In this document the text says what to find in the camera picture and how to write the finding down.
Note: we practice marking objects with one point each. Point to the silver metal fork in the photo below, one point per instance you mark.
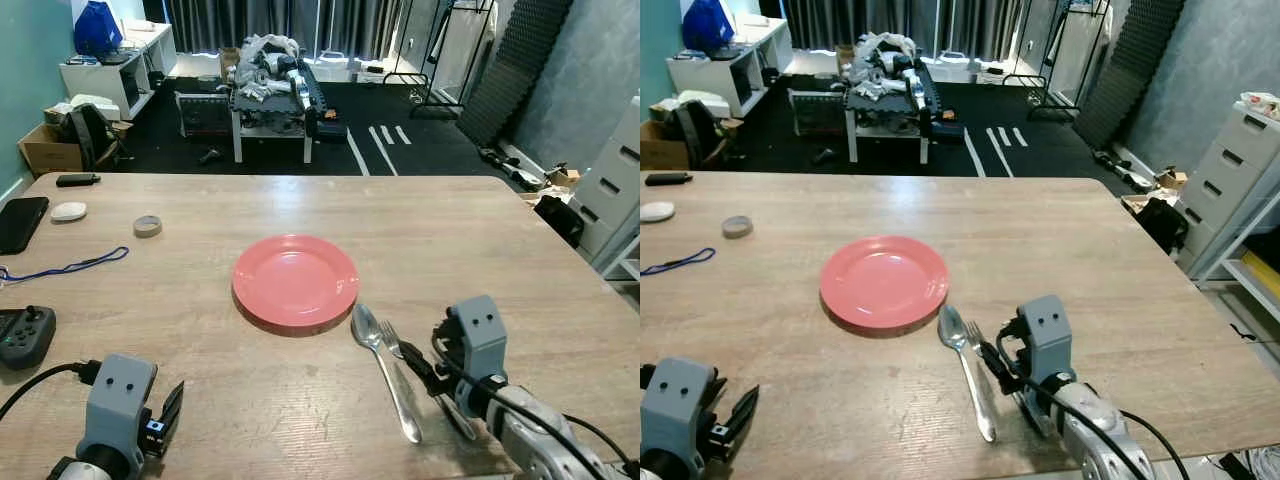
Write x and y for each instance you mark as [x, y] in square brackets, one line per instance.
[973, 336]
[392, 340]

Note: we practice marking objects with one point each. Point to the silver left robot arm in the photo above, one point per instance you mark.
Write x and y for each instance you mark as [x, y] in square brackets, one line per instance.
[662, 470]
[90, 468]

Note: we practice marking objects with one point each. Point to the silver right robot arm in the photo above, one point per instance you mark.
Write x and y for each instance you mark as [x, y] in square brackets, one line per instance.
[545, 440]
[1095, 435]

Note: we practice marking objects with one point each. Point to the silver metal spoon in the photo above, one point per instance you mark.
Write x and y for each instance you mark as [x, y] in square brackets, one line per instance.
[952, 326]
[368, 326]

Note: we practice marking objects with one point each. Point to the pink round plate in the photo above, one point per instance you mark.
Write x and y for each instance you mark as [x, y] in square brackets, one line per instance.
[884, 281]
[295, 280]

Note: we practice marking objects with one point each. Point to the black bag on floor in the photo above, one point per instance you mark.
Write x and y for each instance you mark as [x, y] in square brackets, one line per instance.
[558, 220]
[1162, 225]

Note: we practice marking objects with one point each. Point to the black game controller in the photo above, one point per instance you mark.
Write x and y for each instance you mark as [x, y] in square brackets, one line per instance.
[24, 335]

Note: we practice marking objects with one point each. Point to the small grey tape roll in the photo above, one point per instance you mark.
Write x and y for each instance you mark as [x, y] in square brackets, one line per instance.
[147, 226]
[737, 227]

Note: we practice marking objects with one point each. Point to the white oval pebble-shaped device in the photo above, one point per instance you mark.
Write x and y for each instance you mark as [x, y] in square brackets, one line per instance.
[656, 211]
[68, 211]

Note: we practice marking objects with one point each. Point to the small open cardboard box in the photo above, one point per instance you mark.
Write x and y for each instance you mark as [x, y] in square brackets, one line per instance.
[1171, 179]
[563, 177]

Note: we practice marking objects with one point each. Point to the white drawer cabinet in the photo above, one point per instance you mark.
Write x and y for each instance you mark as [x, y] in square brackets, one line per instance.
[1225, 180]
[612, 190]

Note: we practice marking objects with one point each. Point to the slim black remote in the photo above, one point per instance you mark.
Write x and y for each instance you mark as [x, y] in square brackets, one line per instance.
[78, 180]
[668, 179]

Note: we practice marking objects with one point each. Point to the black smartphone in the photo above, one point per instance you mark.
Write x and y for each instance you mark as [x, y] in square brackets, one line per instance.
[20, 224]

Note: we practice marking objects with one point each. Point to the white metal storage rack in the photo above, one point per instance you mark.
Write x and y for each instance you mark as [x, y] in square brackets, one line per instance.
[1250, 270]

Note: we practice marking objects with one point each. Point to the white cluttered work table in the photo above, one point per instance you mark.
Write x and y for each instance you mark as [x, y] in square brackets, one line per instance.
[885, 115]
[272, 115]

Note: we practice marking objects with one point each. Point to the brown cardboard box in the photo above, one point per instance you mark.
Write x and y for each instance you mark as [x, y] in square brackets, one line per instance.
[45, 152]
[658, 150]

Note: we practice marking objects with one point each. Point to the black backpack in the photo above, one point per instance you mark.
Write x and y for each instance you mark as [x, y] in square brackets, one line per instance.
[700, 132]
[88, 135]

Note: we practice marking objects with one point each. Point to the black clothes rack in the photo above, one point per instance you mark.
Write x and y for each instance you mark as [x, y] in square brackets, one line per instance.
[440, 60]
[1060, 60]

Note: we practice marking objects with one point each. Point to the dark acoustic foam panel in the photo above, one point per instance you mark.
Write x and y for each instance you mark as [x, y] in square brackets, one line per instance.
[1130, 70]
[515, 70]

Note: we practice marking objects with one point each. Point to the black plastic crate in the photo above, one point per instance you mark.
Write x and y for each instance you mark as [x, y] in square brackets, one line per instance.
[204, 115]
[818, 113]

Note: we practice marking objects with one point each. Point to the dark grey curtain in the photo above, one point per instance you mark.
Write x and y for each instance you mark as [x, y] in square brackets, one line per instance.
[280, 22]
[900, 20]

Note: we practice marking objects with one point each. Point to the white shelf unit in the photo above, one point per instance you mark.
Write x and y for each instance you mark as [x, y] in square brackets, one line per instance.
[130, 62]
[745, 58]

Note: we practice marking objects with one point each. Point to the blue bag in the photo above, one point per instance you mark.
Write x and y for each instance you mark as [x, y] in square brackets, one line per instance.
[707, 25]
[97, 28]

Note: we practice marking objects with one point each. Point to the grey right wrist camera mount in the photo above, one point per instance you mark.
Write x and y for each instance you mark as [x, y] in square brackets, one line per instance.
[479, 335]
[1046, 335]

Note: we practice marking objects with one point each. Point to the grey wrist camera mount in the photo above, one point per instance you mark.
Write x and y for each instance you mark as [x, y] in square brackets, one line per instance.
[672, 410]
[479, 335]
[1046, 335]
[115, 405]

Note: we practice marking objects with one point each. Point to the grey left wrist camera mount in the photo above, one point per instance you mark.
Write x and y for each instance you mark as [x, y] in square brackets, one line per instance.
[115, 405]
[672, 410]

